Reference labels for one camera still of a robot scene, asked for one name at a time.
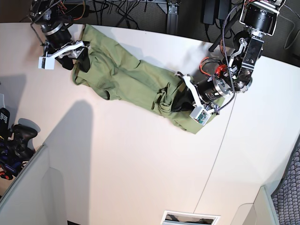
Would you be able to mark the grey partition panel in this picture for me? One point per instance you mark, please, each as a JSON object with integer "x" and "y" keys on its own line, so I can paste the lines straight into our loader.
{"x": 260, "y": 212}
{"x": 36, "y": 196}

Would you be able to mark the black power adapter left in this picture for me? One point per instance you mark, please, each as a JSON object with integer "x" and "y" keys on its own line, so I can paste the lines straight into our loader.
{"x": 208, "y": 12}

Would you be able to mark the grey partition panel right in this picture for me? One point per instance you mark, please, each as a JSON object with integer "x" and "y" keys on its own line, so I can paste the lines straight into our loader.
{"x": 260, "y": 212}

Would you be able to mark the black game controller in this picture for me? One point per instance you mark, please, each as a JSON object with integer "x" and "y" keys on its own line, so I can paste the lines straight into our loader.
{"x": 19, "y": 145}

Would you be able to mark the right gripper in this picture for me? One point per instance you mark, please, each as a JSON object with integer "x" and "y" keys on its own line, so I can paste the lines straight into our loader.
{"x": 60, "y": 45}

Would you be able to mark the black power adapter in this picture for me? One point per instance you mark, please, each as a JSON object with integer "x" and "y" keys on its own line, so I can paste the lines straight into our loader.
{"x": 208, "y": 12}
{"x": 223, "y": 8}

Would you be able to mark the white cable grommet tray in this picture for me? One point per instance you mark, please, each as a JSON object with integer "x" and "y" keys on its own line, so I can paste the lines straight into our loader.
{"x": 182, "y": 218}

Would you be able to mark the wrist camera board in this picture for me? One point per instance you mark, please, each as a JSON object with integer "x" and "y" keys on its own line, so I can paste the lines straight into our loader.
{"x": 200, "y": 115}
{"x": 47, "y": 63}

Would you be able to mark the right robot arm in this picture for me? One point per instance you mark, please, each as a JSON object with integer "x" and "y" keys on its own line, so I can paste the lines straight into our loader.
{"x": 50, "y": 21}

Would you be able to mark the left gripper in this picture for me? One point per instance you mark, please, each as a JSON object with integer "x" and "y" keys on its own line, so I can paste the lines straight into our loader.
{"x": 204, "y": 93}

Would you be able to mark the aluminium frame post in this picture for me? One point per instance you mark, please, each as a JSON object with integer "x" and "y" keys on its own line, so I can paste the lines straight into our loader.
{"x": 171, "y": 9}

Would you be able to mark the blue orange clamp tools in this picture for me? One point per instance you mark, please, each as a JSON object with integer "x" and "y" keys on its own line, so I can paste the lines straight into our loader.
{"x": 10, "y": 163}

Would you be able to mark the black power adapter right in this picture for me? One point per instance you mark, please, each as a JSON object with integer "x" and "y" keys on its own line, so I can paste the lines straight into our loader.
{"x": 223, "y": 8}

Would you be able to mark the green t-shirt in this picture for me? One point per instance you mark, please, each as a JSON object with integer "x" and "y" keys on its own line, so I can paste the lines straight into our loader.
{"x": 115, "y": 74}

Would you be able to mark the grey partition panel left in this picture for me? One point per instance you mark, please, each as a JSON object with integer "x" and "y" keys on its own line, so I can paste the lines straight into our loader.
{"x": 36, "y": 196}

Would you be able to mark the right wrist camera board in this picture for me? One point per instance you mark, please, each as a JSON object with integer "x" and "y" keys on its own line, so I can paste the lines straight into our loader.
{"x": 47, "y": 63}

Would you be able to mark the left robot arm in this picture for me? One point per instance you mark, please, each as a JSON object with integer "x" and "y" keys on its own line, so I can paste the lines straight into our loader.
{"x": 231, "y": 74}

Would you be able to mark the black remote control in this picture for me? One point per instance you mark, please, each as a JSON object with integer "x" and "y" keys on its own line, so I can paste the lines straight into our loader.
{"x": 4, "y": 122}

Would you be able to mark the white paper sheet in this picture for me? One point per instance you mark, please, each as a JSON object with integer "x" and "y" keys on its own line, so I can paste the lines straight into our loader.
{"x": 2, "y": 101}

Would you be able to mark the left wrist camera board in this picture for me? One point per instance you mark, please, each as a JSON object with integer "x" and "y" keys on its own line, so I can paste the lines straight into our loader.
{"x": 200, "y": 115}

